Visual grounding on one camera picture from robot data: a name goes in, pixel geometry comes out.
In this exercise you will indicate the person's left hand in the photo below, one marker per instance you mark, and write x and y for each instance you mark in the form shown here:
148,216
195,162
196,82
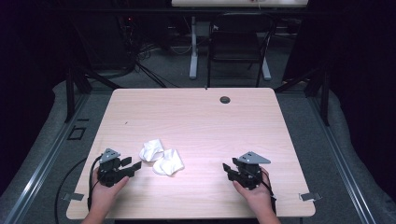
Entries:
102,196

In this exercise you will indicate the aluminium floor rail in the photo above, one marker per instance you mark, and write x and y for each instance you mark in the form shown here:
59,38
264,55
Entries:
339,161
40,169

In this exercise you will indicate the white desk leg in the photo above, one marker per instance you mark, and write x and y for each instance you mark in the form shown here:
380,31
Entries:
193,53
266,70

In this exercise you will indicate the black folding chair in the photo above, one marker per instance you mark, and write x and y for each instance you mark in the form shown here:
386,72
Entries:
236,43

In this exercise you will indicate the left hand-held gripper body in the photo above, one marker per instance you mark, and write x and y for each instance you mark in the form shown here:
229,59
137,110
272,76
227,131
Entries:
107,169

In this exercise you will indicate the black metal stand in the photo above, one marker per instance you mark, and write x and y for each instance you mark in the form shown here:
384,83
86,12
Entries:
324,99
70,93

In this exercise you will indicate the person's right hand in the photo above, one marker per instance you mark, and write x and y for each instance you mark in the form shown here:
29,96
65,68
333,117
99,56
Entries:
260,199

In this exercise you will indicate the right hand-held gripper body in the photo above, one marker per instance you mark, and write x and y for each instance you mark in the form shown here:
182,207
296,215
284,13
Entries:
249,174

